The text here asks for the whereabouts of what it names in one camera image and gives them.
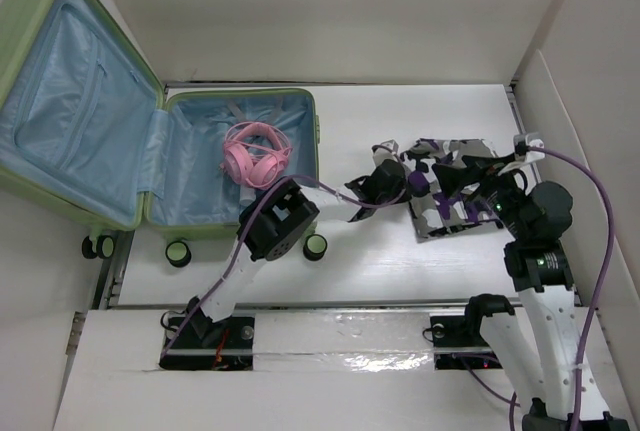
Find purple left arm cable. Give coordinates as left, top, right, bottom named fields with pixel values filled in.
left=162, top=150, right=409, bottom=357

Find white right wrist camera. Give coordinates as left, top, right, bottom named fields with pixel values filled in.
left=513, top=133, right=545, bottom=164

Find purple grey camouflage garment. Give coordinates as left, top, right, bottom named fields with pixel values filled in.
left=397, top=137, right=506, bottom=245

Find small white bottle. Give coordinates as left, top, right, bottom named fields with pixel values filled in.
left=239, top=185, right=256, bottom=207

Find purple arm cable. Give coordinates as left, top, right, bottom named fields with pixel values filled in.
left=162, top=150, right=409, bottom=357
left=464, top=148, right=615, bottom=431

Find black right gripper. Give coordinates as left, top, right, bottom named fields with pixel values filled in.
left=430, top=152, right=530, bottom=240

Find metal base rail with foil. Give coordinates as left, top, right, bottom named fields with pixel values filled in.
left=159, top=308, right=501, bottom=373

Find green suitcase with blue lining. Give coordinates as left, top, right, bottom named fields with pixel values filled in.
left=1, top=0, right=320, bottom=267

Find pink headphones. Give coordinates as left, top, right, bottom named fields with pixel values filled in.
left=220, top=121, right=293, bottom=189

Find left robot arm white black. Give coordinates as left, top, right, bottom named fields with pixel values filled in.
left=161, top=158, right=406, bottom=356

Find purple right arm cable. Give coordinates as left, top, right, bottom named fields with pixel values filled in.
left=464, top=148, right=615, bottom=431

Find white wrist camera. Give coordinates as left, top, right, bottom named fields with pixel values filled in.
left=513, top=133, right=545, bottom=164
left=372, top=139, right=400, bottom=166

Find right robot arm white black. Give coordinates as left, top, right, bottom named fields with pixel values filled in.
left=433, top=154, right=630, bottom=430

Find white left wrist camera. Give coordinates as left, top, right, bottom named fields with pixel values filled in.
left=372, top=139, right=400, bottom=166

